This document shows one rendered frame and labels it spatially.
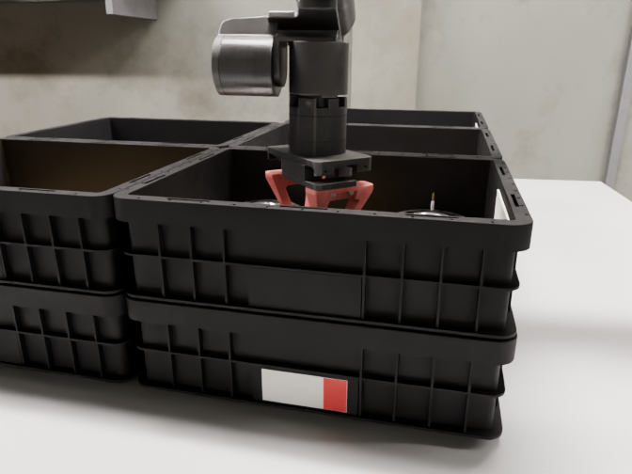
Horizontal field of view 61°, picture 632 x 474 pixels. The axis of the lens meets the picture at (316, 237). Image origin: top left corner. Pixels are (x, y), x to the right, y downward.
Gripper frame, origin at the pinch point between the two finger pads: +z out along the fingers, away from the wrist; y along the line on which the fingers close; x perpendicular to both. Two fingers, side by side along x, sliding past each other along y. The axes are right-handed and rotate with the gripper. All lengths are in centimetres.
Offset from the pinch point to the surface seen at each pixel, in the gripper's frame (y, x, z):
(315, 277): 6.2, -3.8, 1.6
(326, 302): 6.9, -3.0, 4.0
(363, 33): -162, 125, -29
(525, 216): 17.5, 10.4, -5.3
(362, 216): 9.6, -1.2, -4.9
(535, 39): -125, 196, -27
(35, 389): -15.4, -27.9, 18.4
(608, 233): -13, 81, 16
